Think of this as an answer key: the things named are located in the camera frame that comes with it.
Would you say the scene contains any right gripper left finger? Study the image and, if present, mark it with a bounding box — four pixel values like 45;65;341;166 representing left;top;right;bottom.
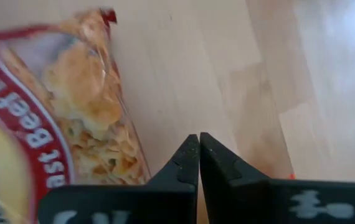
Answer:
37;134;201;224

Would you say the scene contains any red Maruchan ramen pack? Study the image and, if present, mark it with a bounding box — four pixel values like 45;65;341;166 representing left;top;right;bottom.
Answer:
0;7;152;224

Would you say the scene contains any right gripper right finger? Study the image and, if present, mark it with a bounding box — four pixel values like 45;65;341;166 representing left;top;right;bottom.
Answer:
199;132;355;224

